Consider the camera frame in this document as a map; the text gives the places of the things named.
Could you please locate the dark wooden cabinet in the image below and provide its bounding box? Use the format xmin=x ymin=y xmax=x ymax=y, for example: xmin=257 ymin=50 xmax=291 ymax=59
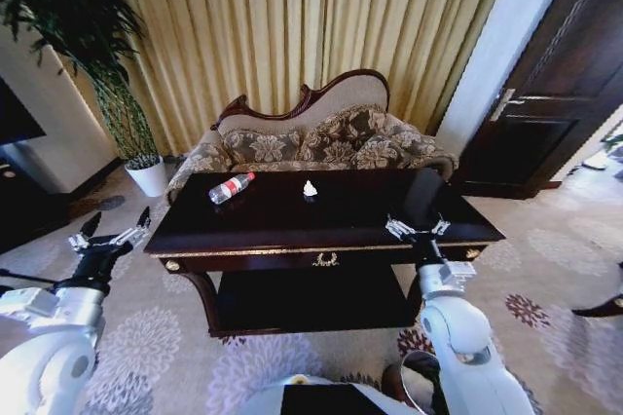
xmin=0 ymin=155 xmax=69 ymax=254

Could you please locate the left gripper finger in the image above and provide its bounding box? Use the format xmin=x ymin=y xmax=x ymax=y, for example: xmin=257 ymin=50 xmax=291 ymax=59
xmin=67 ymin=211 xmax=103 ymax=253
xmin=109 ymin=206 xmax=153 ymax=248

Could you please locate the dark wooden door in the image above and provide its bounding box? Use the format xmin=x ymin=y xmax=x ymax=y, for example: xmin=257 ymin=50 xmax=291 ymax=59
xmin=452 ymin=0 xmax=623 ymax=201

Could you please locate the clear plastic bottle red label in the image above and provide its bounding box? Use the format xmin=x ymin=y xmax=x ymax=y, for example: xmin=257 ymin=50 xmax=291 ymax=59
xmin=208 ymin=171 xmax=257 ymax=206

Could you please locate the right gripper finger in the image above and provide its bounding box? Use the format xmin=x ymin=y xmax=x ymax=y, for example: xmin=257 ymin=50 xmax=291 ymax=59
xmin=429 ymin=211 xmax=452 ymax=240
xmin=385 ymin=213 xmax=416 ymax=242

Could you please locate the dark wooden coffee table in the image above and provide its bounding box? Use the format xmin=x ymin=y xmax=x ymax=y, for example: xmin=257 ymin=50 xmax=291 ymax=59
xmin=143 ymin=169 xmax=507 ymax=338

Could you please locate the white plant pot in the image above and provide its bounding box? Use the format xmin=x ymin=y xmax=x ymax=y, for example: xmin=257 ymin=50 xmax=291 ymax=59
xmin=124 ymin=155 xmax=168 ymax=199

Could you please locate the silver door handle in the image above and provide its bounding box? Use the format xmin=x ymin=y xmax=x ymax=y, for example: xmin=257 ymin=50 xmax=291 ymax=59
xmin=488 ymin=88 xmax=527 ymax=124

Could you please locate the dark round trash bin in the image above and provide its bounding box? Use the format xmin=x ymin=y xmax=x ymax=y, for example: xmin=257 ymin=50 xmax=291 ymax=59
xmin=382 ymin=350 xmax=447 ymax=415

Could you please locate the black rounded object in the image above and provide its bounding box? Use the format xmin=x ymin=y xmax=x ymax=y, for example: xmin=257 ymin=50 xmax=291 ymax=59
xmin=406 ymin=168 xmax=445 ymax=224

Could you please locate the yellow pleated curtain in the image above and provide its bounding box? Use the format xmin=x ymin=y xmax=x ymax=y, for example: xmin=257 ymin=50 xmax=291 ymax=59
xmin=72 ymin=0 xmax=520 ymax=158

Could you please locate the black television screen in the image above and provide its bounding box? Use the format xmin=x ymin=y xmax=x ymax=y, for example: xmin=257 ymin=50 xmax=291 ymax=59
xmin=0 ymin=76 xmax=48 ymax=147

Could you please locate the floral patterned cushion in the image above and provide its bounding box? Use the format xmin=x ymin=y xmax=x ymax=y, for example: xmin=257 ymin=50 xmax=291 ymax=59
xmin=353 ymin=126 xmax=440 ymax=171
xmin=300 ymin=103 xmax=393 ymax=164
xmin=221 ymin=128 xmax=306 ymax=167

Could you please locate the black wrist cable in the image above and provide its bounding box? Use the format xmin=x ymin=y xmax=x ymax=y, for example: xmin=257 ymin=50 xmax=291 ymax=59
xmin=0 ymin=267 xmax=62 ymax=288

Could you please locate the beige carved wooden sofa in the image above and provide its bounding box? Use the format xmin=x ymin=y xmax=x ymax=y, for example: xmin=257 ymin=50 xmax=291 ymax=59
xmin=165 ymin=68 xmax=461 ymax=206

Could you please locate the tall green bamboo plant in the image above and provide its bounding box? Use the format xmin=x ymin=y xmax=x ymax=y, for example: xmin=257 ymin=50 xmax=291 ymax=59
xmin=0 ymin=0 xmax=163 ymax=170

